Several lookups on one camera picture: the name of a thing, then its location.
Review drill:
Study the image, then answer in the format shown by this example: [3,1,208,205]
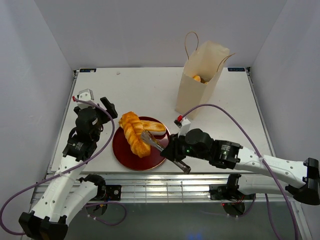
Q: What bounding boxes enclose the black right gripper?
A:
[159,131,209,162]

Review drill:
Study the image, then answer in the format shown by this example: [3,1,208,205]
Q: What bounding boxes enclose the braided orange danish pastry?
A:
[118,111,151,158]

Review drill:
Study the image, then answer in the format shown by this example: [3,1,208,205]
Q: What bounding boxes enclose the metal tongs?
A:
[140,130,191,175]

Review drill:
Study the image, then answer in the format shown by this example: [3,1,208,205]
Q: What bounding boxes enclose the twisted orange pastry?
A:
[193,75,208,85]

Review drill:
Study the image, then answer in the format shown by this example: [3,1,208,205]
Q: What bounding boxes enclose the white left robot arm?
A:
[18,95,118,240]

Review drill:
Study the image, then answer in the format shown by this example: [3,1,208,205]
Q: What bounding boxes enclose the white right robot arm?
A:
[160,128,320,206]

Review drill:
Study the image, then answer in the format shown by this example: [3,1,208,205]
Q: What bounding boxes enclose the beige paper bag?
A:
[175,40,232,115]

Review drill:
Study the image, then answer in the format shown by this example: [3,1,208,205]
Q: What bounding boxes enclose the long white baguette roll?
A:
[141,120,167,136]

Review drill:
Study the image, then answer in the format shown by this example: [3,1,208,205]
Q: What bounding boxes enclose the dark red round plate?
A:
[112,116,169,171]

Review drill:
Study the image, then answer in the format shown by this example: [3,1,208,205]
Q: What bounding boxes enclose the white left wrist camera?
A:
[72,88,95,110]

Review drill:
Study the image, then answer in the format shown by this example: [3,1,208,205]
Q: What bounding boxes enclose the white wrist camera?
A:
[72,88,95,110]
[174,115,191,136]

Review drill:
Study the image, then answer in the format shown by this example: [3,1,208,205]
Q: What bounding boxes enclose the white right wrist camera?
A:
[174,115,191,136]

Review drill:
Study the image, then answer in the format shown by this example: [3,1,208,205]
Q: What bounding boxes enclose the aluminium table front rail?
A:
[32,172,296,204]

